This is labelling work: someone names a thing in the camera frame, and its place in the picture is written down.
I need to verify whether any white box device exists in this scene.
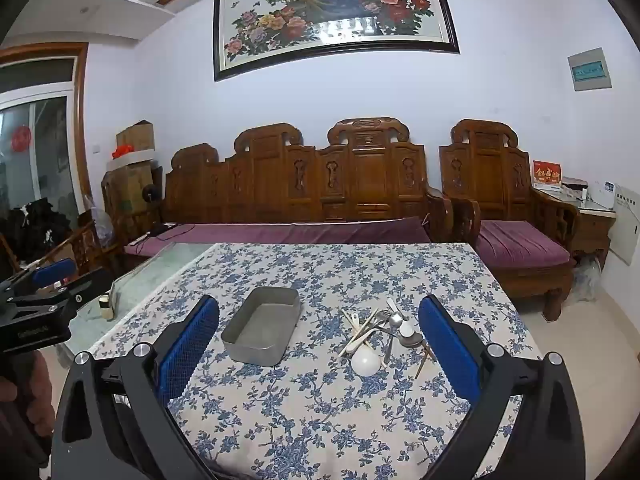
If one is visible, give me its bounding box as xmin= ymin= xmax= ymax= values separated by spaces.
xmin=585 ymin=180 xmax=617 ymax=209

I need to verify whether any wooden side table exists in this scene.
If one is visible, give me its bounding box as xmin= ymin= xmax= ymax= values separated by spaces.
xmin=532 ymin=187 xmax=617 ymax=271

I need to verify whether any wooden door frame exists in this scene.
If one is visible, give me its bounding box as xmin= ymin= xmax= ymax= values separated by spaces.
xmin=0 ymin=42 xmax=93 ymax=221

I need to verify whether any white wall panel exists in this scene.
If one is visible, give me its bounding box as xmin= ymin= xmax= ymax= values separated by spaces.
xmin=611 ymin=183 xmax=640 ymax=266

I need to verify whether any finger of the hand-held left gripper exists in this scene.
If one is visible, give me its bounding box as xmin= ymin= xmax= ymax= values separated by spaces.
xmin=12 ymin=267 xmax=116 ymax=318
xmin=0 ymin=258 xmax=78 ymax=307

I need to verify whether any framed peony peacock painting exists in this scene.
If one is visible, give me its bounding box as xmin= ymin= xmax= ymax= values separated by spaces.
xmin=212 ymin=0 xmax=461 ymax=83

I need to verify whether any sliding glass door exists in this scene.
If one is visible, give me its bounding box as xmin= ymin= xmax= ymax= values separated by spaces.
xmin=0 ymin=90 xmax=76 ymax=261

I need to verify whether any black standing fan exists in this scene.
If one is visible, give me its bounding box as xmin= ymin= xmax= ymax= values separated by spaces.
xmin=141 ymin=184 xmax=178 ymax=237

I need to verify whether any metal fork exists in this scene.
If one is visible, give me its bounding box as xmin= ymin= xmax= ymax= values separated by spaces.
xmin=367 ymin=316 xmax=396 ymax=343
xmin=361 ymin=310 xmax=388 ymax=337

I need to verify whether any carved wooden sofa bench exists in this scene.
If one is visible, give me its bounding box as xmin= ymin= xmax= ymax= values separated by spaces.
xmin=122 ymin=117 xmax=456 ymax=271

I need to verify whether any large white ceramic spoon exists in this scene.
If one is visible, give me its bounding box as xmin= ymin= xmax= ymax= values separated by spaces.
xmin=349 ymin=312 xmax=386 ymax=377

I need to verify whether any wooden side chair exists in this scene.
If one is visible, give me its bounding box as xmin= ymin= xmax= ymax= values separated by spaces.
xmin=50 ymin=220 xmax=126 ymax=286

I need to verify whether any black clothes pile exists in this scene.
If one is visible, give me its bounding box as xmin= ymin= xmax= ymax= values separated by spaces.
xmin=0 ymin=200 xmax=76 ymax=261

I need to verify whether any wall electrical panel box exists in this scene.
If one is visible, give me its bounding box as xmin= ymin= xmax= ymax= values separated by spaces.
xmin=567 ymin=47 xmax=613 ymax=92

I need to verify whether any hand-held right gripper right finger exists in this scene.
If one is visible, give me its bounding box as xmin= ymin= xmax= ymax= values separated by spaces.
xmin=418 ymin=294 xmax=587 ymax=480

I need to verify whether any small metal spoon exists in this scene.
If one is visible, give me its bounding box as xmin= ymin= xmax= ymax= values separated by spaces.
xmin=382 ymin=311 xmax=404 ymax=365

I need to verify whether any small grey box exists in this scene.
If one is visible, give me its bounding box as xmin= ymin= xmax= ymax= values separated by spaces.
xmin=560 ymin=177 xmax=590 ymax=201

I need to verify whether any clear plastic bag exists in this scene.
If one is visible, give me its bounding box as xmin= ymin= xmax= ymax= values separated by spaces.
xmin=570 ymin=255 xmax=603 ymax=303

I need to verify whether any red desk calendar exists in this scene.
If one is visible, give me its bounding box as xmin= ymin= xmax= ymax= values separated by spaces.
xmin=531 ymin=160 xmax=563 ymax=190

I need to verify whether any metal rectangular tray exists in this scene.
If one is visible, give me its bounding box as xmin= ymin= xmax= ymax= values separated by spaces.
xmin=221 ymin=287 xmax=302 ymax=367

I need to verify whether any large metal spoon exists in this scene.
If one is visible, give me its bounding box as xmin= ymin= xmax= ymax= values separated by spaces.
xmin=370 ymin=322 xmax=427 ymax=349

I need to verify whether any person's left hand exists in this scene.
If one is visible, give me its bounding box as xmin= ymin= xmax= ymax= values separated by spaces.
xmin=0 ymin=349 xmax=56 ymax=438

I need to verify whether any blue floral tablecloth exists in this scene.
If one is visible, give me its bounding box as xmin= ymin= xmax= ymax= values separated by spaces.
xmin=67 ymin=242 xmax=543 ymax=480

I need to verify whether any small cardboard box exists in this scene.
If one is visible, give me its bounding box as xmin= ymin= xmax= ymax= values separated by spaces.
xmin=116 ymin=120 xmax=156 ymax=153

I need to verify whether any purple armchair cushion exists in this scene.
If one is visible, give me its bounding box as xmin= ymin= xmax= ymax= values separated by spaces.
xmin=474 ymin=219 xmax=572 ymax=268

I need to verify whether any large cardboard box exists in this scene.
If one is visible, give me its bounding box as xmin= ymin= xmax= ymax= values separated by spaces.
xmin=102 ymin=160 xmax=163 ymax=251

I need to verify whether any small white ceramic spoon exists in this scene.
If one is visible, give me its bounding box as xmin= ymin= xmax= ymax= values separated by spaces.
xmin=386 ymin=298 xmax=416 ymax=338

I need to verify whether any white long-handled spoon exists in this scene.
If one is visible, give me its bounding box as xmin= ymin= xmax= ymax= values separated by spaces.
xmin=342 ymin=330 xmax=376 ymax=357

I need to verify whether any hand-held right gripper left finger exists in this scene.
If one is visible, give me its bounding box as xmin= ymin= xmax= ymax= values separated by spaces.
xmin=51 ymin=294 xmax=221 ymax=480

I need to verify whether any wooden chopstick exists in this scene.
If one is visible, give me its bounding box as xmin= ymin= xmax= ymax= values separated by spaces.
xmin=340 ymin=308 xmax=380 ymax=358
xmin=342 ymin=310 xmax=368 ymax=343

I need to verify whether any carved wooden armchair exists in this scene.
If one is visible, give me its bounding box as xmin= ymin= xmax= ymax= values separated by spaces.
xmin=439 ymin=119 xmax=583 ymax=323

